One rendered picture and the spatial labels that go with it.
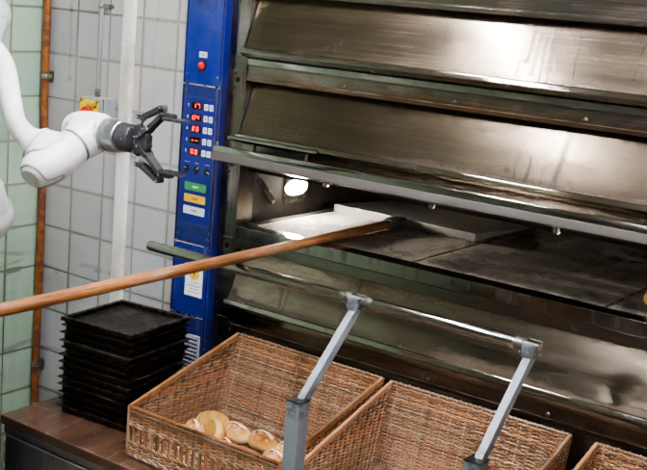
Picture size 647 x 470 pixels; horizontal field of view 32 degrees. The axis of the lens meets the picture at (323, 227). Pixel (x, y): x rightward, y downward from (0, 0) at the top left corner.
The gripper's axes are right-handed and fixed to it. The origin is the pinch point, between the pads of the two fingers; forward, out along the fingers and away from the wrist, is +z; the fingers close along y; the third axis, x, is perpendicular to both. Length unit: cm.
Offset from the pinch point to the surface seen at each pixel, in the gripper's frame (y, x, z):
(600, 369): 46, -57, 96
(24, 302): 29, 55, 8
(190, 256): 32.9, -17.3, -10.2
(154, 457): 88, -5, -8
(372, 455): 84, -44, 39
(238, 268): 32.6, -17.5, 7.1
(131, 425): 81, -5, -17
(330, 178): 8.1, -40.4, 18.9
